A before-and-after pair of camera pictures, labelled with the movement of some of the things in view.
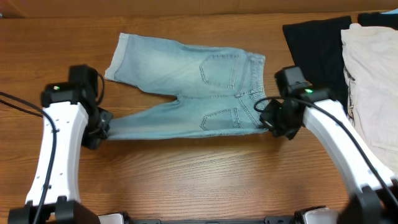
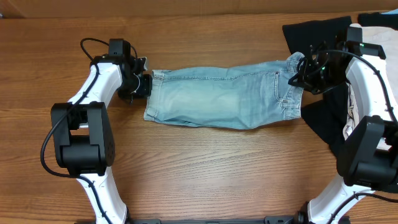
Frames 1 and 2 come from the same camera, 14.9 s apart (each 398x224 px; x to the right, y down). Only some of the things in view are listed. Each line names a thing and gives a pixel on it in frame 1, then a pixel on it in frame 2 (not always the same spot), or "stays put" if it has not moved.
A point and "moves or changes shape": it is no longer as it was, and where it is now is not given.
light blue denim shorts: [216, 90] moves or changes shape
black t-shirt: [316, 47] stays put
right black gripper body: [282, 122] → [320, 76]
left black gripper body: [99, 129] → [138, 86]
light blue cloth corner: [392, 12] stays put
